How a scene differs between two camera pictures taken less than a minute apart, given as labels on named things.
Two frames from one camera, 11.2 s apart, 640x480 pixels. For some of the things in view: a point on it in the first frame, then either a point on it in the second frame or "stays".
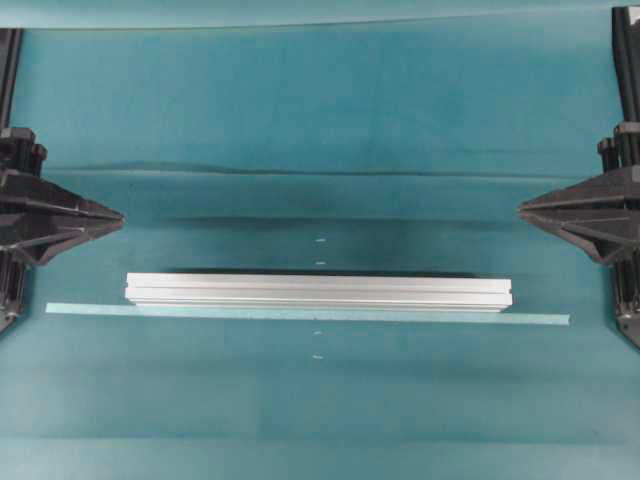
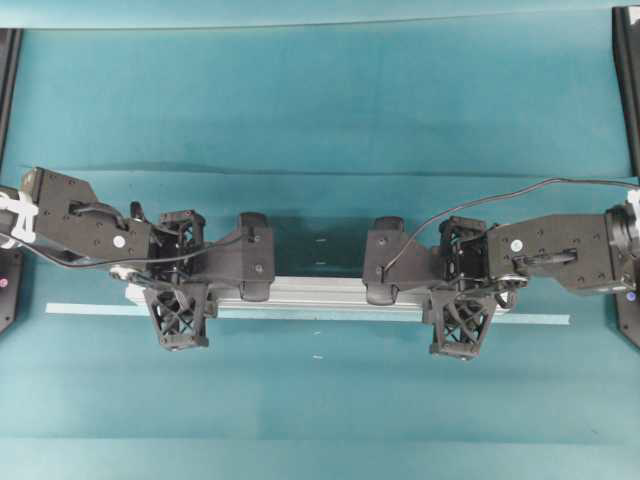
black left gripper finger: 39,251 to 176,252
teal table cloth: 377,146 stays
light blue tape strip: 500,317 stays
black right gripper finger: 605,249 to 460,309
